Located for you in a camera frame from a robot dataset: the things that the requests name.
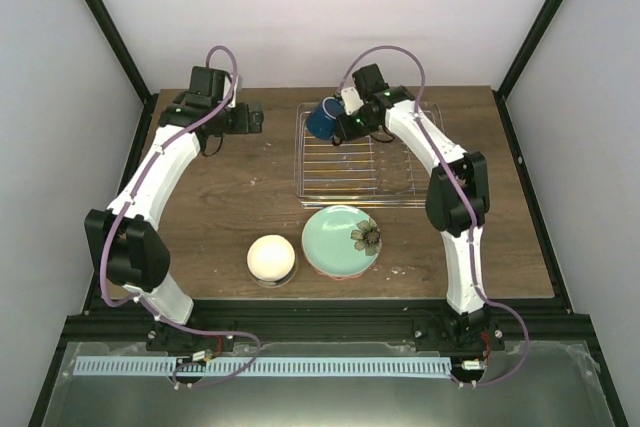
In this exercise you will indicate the wire dish rack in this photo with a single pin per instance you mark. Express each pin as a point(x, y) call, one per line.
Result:
point(366, 173)

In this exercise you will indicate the orange scalloped plate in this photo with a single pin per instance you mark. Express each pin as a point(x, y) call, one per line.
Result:
point(338, 277)

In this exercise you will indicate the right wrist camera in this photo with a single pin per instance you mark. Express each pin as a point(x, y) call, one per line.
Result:
point(351, 100)

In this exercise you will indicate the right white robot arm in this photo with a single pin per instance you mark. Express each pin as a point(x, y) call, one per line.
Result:
point(457, 198)

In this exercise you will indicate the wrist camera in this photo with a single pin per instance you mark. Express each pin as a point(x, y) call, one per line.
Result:
point(236, 90)
point(351, 100)

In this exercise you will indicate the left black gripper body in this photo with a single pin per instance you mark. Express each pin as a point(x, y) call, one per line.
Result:
point(240, 125)

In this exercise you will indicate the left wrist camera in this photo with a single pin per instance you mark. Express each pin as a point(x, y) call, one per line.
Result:
point(236, 90)

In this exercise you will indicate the black aluminium frame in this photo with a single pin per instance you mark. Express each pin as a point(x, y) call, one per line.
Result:
point(320, 321)

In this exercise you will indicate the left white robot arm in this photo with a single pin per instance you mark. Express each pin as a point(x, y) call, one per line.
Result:
point(124, 242)

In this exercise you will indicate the teal flower plate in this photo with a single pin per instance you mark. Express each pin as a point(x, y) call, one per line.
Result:
point(341, 240)

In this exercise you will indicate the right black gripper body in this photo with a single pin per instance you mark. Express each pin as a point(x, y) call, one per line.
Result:
point(361, 128)

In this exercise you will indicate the blue enamel mug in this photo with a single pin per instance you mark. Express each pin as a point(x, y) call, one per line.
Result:
point(321, 122)

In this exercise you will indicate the white upturned bowl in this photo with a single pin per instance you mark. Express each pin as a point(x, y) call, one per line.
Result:
point(270, 257)

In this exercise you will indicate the light blue slotted strip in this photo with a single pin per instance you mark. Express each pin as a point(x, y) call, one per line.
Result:
point(402, 367)

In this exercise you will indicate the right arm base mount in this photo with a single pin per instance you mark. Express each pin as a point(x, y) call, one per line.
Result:
point(432, 333)

